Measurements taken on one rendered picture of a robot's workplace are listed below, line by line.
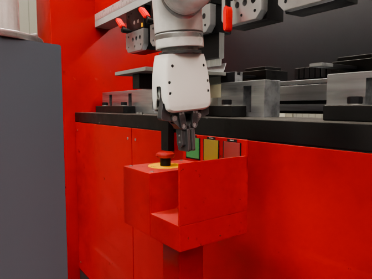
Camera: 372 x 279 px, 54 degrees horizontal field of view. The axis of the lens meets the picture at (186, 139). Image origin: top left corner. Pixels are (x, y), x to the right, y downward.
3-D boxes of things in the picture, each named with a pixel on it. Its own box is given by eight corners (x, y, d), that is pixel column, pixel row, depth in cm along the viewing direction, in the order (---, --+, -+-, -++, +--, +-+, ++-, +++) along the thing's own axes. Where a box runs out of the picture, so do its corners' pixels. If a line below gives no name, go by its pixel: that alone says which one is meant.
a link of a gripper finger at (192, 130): (192, 111, 68) (195, 146, 69) (179, 113, 66) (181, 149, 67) (203, 112, 66) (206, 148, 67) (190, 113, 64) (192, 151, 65)
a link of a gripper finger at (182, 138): (178, 113, 66) (181, 149, 67) (164, 115, 64) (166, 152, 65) (189, 113, 64) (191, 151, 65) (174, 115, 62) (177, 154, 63)
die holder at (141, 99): (102, 112, 177) (102, 92, 176) (113, 112, 181) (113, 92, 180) (154, 113, 136) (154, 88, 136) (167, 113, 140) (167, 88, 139)
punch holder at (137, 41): (125, 53, 150) (125, 12, 148) (144, 55, 155) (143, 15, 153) (143, 48, 137) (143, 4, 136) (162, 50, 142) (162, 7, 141)
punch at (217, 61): (198, 67, 116) (198, 37, 115) (203, 68, 117) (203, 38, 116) (218, 65, 108) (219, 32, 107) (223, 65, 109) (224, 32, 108)
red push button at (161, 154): (151, 168, 76) (151, 151, 75) (168, 166, 78) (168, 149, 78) (162, 171, 72) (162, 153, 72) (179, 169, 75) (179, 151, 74)
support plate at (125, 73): (114, 75, 104) (114, 72, 104) (189, 79, 119) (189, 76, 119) (145, 70, 89) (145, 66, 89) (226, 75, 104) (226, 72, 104)
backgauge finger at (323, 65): (294, 73, 91) (295, 52, 90) (352, 78, 106) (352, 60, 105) (338, 69, 81) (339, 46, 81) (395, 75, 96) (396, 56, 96)
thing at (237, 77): (192, 85, 118) (192, 76, 118) (200, 86, 120) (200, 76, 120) (234, 82, 102) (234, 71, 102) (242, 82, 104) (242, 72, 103)
